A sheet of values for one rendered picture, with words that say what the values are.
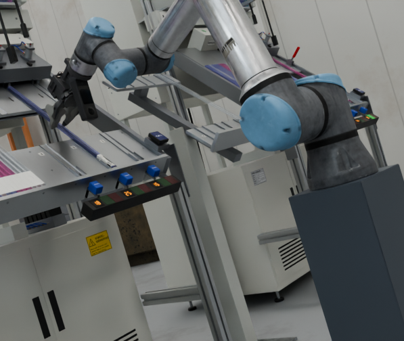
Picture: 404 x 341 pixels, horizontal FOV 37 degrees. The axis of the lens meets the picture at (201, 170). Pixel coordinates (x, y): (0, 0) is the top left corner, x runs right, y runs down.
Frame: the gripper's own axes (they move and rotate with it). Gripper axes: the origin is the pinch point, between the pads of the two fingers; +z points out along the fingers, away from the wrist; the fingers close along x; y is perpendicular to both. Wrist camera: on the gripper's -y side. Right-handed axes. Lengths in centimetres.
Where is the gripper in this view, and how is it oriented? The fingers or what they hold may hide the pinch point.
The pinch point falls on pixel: (59, 126)
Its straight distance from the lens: 183.4
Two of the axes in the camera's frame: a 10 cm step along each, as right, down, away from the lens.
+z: -4.8, 6.8, 5.6
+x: -6.1, 1.9, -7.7
